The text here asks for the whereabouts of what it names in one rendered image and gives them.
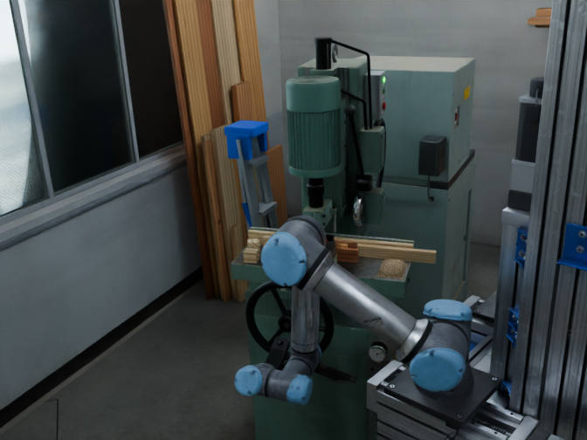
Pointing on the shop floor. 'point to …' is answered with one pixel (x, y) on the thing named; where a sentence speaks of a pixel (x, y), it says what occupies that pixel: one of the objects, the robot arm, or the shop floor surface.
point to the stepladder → (246, 143)
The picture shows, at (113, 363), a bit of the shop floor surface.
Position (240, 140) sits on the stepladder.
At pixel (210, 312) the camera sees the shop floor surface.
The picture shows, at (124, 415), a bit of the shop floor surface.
